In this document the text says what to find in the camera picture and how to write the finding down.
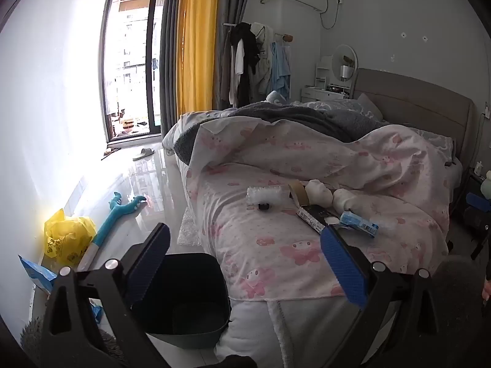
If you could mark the round vanity mirror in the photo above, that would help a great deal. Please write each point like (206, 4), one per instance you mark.
(339, 57)

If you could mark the balcony glass door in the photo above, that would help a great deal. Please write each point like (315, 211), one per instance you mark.
(130, 46)

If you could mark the grey fleece blanket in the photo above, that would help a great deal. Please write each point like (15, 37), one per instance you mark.
(291, 117)

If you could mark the pale green plush toy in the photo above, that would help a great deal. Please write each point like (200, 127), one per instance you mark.
(486, 184)

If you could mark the white hanging garment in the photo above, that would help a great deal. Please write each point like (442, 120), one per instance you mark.
(238, 59)

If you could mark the white sock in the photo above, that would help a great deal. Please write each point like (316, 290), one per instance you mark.
(318, 192)

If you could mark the beige hanging jacket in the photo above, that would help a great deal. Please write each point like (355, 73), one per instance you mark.
(264, 65)

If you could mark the blue hanging garment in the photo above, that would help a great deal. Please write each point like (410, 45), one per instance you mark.
(280, 65)

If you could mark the white clothes rack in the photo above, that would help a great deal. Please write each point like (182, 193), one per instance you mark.
(279, 35)

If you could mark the pale blue plush toy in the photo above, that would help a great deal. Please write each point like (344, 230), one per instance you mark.
(275, 97)

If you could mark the blue snack packet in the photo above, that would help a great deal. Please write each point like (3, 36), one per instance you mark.
(360, 225)

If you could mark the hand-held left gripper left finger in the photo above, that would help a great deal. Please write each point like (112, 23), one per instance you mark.
(149, 264)

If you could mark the person's right hand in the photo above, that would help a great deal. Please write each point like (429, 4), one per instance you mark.
(486, 290)

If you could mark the blue pet food bag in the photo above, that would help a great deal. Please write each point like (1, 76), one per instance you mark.
(36, 274)

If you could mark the small white round lid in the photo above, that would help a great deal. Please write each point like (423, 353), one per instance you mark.
(332, 220)

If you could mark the small black round object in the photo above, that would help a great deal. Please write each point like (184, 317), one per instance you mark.
(263, 207)

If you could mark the white plush toy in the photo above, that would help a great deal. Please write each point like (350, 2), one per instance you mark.
(345, 199)

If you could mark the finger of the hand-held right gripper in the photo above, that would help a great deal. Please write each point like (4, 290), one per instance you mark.
(478, 200)

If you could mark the white dressing table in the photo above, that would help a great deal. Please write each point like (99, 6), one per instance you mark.
(312, 92)

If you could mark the grey curtain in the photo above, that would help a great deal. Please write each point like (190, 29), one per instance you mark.
(228, 4)
(170, 53)

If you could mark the black hanging garment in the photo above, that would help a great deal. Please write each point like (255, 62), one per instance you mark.
(247, 46)

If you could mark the black printed carton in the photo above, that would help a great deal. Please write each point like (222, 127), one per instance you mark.
(312, 214)

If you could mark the person's dark fuzzy clothing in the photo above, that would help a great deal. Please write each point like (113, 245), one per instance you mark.
(34, 341)

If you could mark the grey patterned pillow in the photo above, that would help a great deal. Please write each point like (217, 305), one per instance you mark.
(337, 105)

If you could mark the pink printed duvet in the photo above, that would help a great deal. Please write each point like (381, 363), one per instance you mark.
(268, 218)

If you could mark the dark wooden stick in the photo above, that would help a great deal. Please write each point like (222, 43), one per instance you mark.
(110, 154)

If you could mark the grey upholstered headboard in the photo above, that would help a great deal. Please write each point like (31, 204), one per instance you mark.
(422, 103)

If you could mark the bubble wrap sheet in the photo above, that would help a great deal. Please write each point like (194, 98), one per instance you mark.
(190, 228)

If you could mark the cardboard tape roll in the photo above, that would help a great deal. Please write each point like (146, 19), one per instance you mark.
(301, 195)

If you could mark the white bubble wrap roll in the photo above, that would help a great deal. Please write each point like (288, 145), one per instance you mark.
(268, 193)

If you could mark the yellow curtain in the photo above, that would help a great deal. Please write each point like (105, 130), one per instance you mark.
(195, 46)

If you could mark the yellow plastic bag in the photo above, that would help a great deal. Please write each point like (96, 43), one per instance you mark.
(65, 237)

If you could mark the white desktop shelf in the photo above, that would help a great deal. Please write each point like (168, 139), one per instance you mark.
(323, 73)

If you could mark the teal dinosaur stick toy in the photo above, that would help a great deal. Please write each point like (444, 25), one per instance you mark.
(115, 220)

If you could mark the pale green slipper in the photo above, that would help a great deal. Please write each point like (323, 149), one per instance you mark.
(144, 154)

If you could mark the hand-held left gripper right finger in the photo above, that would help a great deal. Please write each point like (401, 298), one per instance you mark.
(341, 260)

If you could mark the dark plastic waste bin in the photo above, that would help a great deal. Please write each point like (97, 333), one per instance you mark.
(184, 314)

